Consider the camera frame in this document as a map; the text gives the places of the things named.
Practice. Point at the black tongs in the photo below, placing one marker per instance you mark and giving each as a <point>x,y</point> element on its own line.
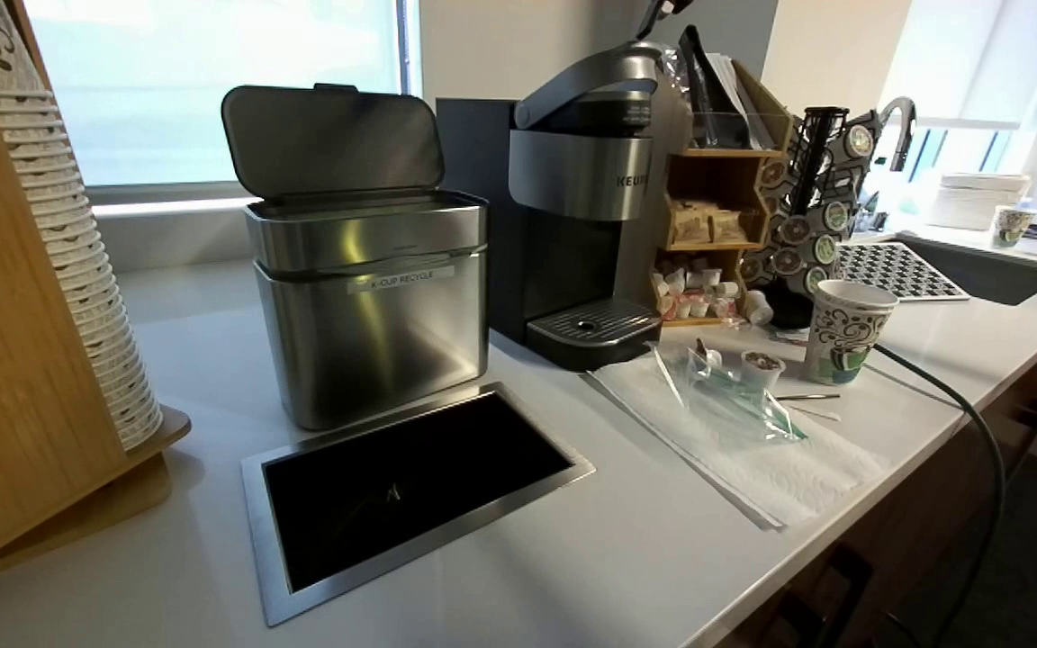
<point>704,76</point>

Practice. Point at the black and silver coffeemaker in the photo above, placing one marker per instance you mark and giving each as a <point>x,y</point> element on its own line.
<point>577,227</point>

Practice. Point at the steel-framed counter trash chute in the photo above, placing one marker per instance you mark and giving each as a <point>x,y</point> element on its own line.
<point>404,494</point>

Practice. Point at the small paper cup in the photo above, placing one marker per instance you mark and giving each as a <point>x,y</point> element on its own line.
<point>1008,224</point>

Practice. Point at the wooden condiment organizer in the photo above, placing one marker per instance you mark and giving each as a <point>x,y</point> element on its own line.
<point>716,227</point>

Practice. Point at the patterned drying mat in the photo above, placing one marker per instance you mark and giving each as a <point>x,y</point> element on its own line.
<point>899,272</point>

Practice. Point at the stack of white plates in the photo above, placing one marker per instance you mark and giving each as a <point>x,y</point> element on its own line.
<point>979,200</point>

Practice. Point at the chrome sink faucet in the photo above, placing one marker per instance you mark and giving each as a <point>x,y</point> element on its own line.
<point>899,129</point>

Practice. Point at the stainless steel lidded bin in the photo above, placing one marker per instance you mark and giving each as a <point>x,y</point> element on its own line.
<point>361,301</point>

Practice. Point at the dark undermount sink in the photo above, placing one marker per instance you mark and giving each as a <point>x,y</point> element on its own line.
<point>988,268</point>

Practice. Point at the stack of paper cups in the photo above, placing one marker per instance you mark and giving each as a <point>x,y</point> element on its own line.
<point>74,263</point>

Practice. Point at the patterned paper cup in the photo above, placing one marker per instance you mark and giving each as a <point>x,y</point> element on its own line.
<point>848,332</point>

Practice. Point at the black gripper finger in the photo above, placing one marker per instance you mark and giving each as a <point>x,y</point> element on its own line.
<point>662,9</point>

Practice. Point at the thin stir stick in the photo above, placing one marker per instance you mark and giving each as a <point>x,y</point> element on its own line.
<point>808,398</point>

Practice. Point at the clear plastic zip bag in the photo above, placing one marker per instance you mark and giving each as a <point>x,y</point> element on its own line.
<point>734,388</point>

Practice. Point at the wooden cup dispenser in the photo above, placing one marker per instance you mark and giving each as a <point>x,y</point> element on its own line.
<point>2,361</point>

